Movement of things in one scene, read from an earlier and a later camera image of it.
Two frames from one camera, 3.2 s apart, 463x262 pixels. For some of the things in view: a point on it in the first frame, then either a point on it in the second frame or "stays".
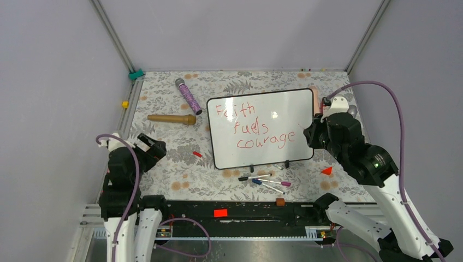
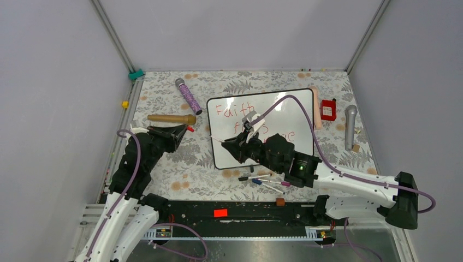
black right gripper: x=311 y=131 to x=239 y=148
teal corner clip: x=134 y=75 stays
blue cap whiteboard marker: x=259 y=182 stays
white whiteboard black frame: x=260 y=128 stays
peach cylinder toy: x=316 y=108 stays
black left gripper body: x=146 y=160 to x=163 y=142
